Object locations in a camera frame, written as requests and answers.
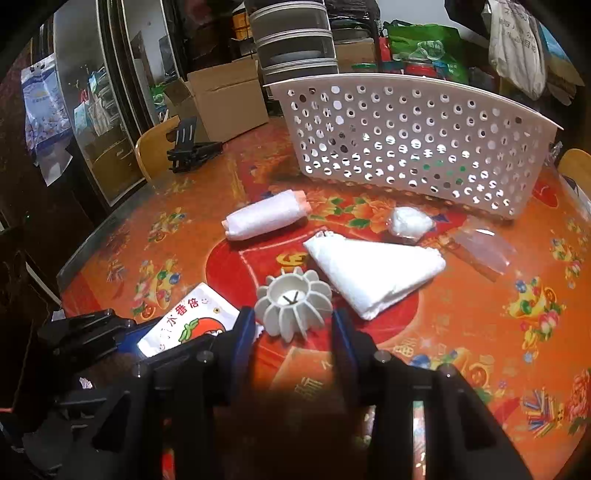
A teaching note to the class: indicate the blue and white packet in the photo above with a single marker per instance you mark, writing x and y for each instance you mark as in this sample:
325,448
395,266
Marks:
41,106

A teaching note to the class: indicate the plastic-wrapped white cotton ball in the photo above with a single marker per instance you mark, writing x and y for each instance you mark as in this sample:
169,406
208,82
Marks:
408,224

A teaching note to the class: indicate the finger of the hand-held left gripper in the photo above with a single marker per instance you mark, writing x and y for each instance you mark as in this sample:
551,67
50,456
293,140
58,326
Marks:
83,332
99,402

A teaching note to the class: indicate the white hanging plastic bag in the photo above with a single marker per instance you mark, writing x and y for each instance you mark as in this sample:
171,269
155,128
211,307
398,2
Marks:
512,55

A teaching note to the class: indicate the clear plastic bag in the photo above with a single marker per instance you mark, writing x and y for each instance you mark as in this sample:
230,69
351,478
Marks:
480,251

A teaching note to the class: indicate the white tomato print packet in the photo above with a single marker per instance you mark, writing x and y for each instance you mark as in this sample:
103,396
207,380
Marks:
184,318

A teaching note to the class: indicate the glass door cabinet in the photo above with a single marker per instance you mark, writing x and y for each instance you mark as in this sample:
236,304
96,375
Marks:
115,92

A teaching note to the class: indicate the small cardboard box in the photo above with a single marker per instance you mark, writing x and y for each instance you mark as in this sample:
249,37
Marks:
355,55

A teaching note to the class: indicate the black folding stand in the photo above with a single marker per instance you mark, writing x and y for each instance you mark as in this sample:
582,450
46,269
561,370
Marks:
184,134

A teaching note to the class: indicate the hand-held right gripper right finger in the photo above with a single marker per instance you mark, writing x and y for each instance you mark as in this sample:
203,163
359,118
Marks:
341,344

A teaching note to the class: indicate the wooden chair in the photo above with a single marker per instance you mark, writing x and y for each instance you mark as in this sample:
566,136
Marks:
577,170
152,152

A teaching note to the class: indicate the red floral tablecloth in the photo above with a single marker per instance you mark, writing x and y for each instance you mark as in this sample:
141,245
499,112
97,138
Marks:
461,323

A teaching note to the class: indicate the green shopping bag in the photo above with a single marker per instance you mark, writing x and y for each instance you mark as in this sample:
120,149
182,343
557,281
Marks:
443,41

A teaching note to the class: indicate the white flower-shaped plastic holder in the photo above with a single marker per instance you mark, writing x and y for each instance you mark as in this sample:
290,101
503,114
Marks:
277,314

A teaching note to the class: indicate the white roll with orange ends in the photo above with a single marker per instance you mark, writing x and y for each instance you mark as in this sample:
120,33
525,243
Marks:
263,217

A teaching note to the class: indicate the open cardboard box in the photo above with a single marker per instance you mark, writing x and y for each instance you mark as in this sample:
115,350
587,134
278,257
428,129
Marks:
226,101

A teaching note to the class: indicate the white perforated plastic basket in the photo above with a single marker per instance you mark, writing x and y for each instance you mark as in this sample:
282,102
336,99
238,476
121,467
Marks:
415,124

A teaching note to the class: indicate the folded white cloth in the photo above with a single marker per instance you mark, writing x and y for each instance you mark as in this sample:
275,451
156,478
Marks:
378,272

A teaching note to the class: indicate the stacked grey storage drawers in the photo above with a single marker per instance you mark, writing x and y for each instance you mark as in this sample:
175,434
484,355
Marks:
295,46

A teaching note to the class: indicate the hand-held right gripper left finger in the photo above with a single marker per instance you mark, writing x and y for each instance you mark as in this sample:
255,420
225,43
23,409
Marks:
243,339

